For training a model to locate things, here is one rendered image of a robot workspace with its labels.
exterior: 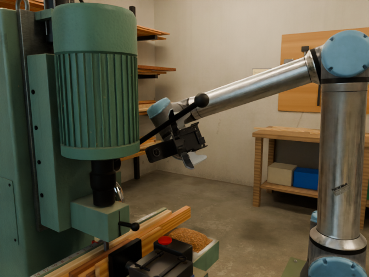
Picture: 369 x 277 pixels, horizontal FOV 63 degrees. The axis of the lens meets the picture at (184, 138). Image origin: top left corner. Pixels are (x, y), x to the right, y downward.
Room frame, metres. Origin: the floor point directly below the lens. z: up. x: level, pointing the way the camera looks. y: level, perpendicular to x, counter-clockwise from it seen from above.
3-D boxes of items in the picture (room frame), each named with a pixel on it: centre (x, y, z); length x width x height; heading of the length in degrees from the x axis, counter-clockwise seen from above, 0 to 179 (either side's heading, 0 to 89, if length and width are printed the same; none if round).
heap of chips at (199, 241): (0.83, -0.01, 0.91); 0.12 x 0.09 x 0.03; 56
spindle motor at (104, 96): (0.69, 0.19, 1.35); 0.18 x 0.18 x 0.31
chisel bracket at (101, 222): (0.70, 0.21, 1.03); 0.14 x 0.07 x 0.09; 56
